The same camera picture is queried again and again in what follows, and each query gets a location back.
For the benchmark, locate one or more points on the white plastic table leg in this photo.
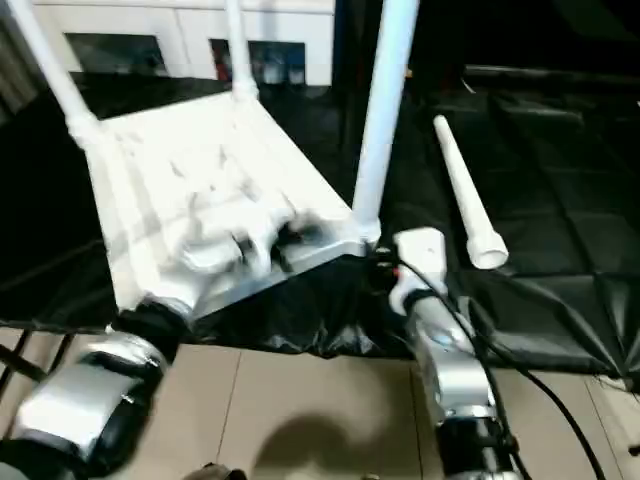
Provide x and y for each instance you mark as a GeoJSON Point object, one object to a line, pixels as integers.
{"type": "Point", "coordinates": [55, 65]}
{"type": "Point", "coordinates": [385, 100]}
{"type": "Point", "coordinates": [465, 185]}
{"type": "Point", "coordinates": [241, 50]}

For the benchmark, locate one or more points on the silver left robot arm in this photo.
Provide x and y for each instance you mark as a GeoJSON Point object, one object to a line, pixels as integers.
{"type": "Point", "coordinates": [75, 395]}

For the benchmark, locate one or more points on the black plastic mat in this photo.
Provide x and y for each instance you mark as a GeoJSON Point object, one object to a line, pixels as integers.
{"type": "Point", "coordinates": [550, 175]}

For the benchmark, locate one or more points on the grey robot torso piece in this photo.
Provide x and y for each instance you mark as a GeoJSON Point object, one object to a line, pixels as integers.
{"type": "Point", "coordinates": [217, 472]}

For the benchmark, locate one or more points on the white cabinet with glass doors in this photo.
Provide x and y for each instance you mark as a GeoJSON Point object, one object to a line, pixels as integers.
{"type": "Point", "coordinates": [200, 20]}

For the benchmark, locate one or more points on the grey curtain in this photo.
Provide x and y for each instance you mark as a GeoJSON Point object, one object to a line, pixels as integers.
{"type": "Point", "coordinates": [15, 65]}

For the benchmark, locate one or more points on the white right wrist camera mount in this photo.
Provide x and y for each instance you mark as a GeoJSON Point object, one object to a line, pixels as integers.
{"type": "Point", "coordinates": [420, 250]}

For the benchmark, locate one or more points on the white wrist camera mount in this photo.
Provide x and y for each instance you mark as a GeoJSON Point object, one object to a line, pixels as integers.
{"type": "Point", "coordinates": [255, 250]}
{"type": "Point", "coordinates": [420, 250]}

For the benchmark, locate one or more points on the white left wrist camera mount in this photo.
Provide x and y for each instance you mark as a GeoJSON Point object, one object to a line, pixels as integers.
{"type": "Point", "coordinates": [255, 250]}

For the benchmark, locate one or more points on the black folding table frame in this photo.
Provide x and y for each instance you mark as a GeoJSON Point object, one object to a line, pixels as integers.
{"type": "Point", "coordinates": [25, 360]}

